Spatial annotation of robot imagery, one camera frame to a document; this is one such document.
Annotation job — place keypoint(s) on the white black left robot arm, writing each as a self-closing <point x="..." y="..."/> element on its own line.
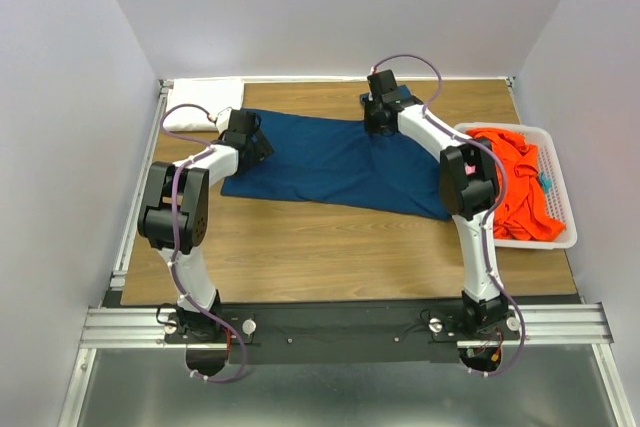
<point x="174" y="209"/>

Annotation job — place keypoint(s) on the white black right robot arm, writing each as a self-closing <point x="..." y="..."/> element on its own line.
<point x="468" y="189"/>

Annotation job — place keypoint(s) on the navy blue t-shirt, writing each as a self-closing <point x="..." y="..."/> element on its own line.
<point x="336" y="162"/>

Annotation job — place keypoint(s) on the orange t-shirt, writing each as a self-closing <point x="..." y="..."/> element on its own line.
<point x="522" y="216"/>

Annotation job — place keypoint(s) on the aluminium frame rail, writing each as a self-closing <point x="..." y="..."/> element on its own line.
<point x="81" y="377"/>

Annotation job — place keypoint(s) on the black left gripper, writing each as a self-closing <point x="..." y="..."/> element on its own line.
<point x="260" y="148"/>

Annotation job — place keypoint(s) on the turquoise t-shirt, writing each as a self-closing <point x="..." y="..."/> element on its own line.
<point x="545" y="182"/>

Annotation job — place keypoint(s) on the folded white t-shirt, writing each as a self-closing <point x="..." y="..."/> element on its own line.
<point x="208" y="96"/>

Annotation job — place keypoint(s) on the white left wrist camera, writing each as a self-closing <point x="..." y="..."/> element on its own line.
<point x="221" y="119"/>

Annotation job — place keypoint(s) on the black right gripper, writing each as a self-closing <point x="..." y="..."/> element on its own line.
<point x="371" y="128"/>

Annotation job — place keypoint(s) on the white plastic laundry basket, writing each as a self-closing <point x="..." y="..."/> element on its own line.
<point x="557" y="201"/>

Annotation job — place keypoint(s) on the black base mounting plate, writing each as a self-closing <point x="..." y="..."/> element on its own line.
<point x="252" y="334"/>

